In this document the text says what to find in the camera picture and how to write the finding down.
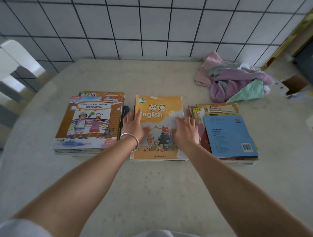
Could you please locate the person's left hand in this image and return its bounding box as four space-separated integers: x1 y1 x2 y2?
121 108 151 144

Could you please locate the person's right hand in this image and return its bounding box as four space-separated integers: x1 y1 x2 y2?
171 116 200 152

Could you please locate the orange language textbook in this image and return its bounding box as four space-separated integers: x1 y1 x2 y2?
130 95 189 162

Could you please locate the person's right forearm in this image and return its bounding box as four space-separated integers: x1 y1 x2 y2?
180 144 313 237

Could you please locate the person's left forearm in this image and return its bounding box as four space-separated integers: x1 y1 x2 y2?
10 139 138 237

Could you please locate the dark blue book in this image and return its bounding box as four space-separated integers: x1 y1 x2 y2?
120 105 130 137

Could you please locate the green label red book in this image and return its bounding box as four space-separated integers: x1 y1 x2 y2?
188 105 209 150

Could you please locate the orange book under picture book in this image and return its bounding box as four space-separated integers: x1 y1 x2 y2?
78 91 126 103

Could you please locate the orange book with house picture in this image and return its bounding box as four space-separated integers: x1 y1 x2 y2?
197 103 240 117

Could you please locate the blue back cover book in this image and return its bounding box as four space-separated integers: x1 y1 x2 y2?
203 115 259 159

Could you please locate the children drawing picture book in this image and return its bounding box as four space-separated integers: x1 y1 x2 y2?
52 96 124 151

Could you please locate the pink cloth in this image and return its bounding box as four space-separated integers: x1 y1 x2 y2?
194 51 221 88

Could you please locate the stack of mixed school books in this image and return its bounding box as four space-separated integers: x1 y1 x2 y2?
188 103 260 166

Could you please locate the purple cloth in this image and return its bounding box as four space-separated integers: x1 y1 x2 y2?
210 68 274 103

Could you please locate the stack of thin picture books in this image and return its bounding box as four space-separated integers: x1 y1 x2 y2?
51 91 126 157

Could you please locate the mint green cloth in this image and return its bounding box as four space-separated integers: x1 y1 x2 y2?
226 80 266 104

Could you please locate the grey white cloth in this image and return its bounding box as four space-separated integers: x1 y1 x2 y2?
219 62 258 74

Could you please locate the person's white garment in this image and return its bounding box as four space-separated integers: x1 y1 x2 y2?
136 229 199 237

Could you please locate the small cardboard box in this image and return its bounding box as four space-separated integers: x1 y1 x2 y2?
280 75 309 96

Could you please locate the white grey chair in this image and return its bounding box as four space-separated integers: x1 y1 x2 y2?
0 40 47 150

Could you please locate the dark cabinet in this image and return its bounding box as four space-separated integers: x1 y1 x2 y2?
292 39 313 85

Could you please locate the person's white sleeve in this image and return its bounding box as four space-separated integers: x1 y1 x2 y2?
0 218 53 237

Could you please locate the silver bangle bracelet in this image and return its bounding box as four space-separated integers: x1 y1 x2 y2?
119 133 140 151

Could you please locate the gold patterned frame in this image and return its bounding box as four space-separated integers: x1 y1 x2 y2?
260 8 313 71

